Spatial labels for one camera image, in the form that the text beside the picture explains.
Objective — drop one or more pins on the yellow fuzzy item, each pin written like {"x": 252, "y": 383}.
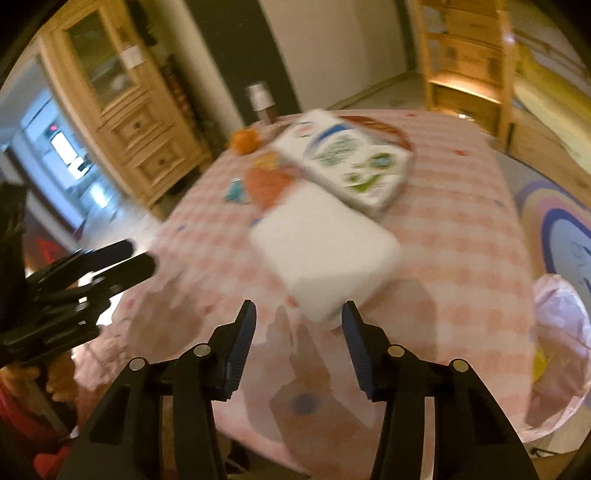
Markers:
{"x": 57, "y": 381}

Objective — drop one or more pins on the cream quilt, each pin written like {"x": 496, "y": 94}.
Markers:
{"x": 554, "y": 104}

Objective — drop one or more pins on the orange tangerine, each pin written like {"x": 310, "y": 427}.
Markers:
{"x": 245, "y": 141}

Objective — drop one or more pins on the white green medicine box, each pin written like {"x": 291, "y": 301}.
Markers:
{"x": 351, "y": 161}

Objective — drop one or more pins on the pink checkered tablecloth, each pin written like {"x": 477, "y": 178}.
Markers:
{"x": 461, "y": 230}

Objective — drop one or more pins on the wooden bunk bed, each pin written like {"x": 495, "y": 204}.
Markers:
{"x": 545, "y": 147}

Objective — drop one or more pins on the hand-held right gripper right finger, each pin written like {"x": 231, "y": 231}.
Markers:
{"x": 360, "y": 355}

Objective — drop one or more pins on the white spray bottle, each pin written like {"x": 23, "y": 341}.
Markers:
{"x": 261, "y": 104}

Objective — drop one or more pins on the white patterned paper bag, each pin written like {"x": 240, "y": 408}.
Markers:
{"x": 323, "y": 249}

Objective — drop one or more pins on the pink plastic trash bag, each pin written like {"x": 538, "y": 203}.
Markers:
{"x": 563, "y": 323}

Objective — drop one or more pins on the purple rainbow rug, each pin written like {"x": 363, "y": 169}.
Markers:
{"x": 558, "y": 230}

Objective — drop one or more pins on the wooden stair drawers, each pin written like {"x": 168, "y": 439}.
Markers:
{"x": 461, "y": 55}

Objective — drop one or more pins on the red garment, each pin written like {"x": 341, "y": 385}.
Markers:
{"x": 27, "y": 434}

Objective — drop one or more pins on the brown edged paper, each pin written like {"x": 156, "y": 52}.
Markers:
{"x": 392, "y": 131}

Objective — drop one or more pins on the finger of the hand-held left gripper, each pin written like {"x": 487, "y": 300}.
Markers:
{"x": 117, "y": 249}
{"x": 141, "y": 267}

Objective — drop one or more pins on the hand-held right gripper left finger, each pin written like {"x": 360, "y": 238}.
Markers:
{"x": 240, "y": 350}

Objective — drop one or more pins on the dark wardrobe panel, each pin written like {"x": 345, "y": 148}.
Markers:
{"x": 240, "y": 46}

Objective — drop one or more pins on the small teal scrap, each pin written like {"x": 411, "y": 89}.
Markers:
{"x": 236, "y": 191}

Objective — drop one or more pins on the white paper tag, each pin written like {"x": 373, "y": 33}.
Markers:
{"x": 133, "y": 57}

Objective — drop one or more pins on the wooden glass-door cabinet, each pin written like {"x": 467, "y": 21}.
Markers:
{"x": 138, "y": 124}

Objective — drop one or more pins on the yellow blanket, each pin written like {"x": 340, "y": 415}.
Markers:
{"x": 535, "y": 67}

